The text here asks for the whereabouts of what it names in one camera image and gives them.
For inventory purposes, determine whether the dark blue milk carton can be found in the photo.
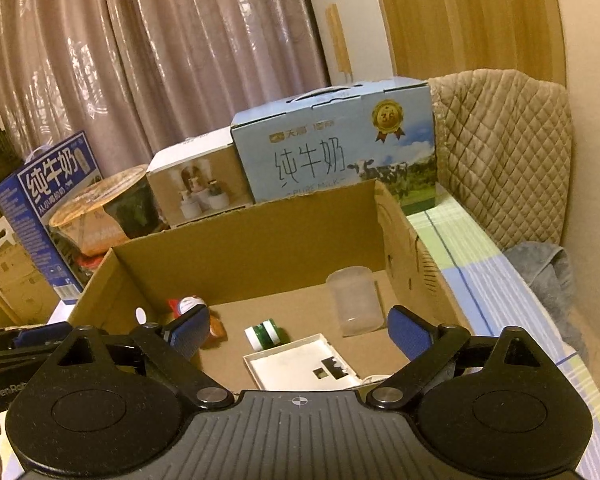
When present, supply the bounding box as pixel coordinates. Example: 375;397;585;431
0;131;105;305

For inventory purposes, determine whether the green white tape roll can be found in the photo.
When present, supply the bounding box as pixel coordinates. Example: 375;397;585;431
245;319;285;350

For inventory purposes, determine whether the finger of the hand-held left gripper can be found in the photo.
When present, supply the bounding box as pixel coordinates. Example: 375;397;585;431
0;322;76;358

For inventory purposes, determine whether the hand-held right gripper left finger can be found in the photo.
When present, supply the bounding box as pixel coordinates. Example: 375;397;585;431
45;304;236;411

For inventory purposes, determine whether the wooden door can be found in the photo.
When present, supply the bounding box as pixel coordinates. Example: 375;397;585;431
370;0;568;86

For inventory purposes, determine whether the flat white box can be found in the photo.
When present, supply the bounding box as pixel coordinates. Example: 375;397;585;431
243;334;362;391

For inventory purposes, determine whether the grey cloth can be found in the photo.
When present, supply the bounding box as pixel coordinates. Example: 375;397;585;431
502;241;588;351

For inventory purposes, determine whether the small red white figurine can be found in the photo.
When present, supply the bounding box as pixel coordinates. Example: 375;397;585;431
167;296;227;348

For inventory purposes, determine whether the quilted beige chair cover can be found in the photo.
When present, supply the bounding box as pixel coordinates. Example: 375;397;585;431
427;69;573;251

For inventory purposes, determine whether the light blue milk carton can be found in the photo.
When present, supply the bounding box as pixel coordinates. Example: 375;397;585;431
230;77;438;211

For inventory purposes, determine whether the beige patterned curtain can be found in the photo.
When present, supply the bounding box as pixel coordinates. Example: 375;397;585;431
0;0;331;196

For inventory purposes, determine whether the wooden wall strip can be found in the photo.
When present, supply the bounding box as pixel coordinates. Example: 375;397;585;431
326;4;353;78

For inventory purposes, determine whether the instant noodle bowl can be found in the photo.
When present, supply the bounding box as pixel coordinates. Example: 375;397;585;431
49;164;161;261

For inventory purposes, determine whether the red packet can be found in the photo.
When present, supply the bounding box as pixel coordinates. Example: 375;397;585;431
75;254;105;275

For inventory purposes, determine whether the white product box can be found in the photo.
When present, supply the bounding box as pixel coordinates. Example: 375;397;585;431
146;127;253;228

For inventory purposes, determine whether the translucent plastic cup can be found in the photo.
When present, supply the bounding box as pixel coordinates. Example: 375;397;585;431
326;267;385;337

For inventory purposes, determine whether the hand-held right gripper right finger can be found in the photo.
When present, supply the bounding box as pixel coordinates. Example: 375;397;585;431
367;305;546;411

